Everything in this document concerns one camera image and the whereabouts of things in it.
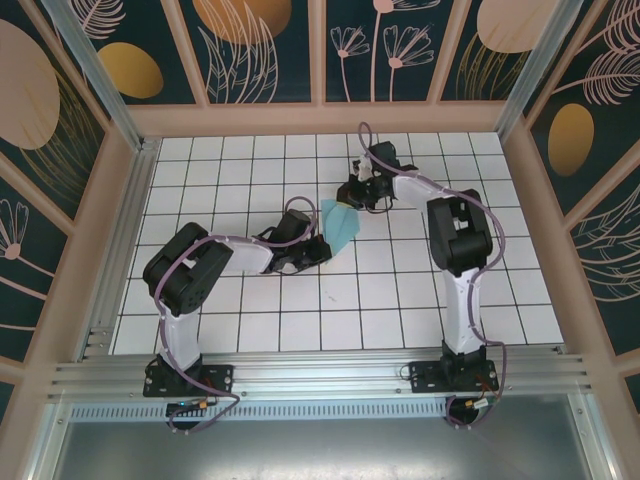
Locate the teal cloth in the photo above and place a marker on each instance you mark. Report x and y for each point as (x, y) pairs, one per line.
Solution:
(340, 230)

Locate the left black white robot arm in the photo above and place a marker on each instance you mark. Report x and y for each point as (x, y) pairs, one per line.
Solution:
(180, 340)

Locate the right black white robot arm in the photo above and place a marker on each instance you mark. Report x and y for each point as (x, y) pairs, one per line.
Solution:
(462, 320)

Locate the grey metal sheet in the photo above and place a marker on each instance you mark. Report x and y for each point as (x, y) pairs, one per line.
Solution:
(320, 450)

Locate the long aluminium mounting rail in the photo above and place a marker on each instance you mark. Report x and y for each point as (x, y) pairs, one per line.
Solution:
(320, 375)

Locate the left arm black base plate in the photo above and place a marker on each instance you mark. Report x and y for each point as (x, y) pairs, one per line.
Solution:
(220, 380)

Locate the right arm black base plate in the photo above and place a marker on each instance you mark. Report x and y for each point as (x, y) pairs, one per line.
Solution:
(425, 377)

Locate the aluminium side rail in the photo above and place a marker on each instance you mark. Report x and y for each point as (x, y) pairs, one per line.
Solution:
(130, 225)

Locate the aluminium frame post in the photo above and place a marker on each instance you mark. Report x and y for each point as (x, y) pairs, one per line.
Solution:
(100, 75)
(530, 75)

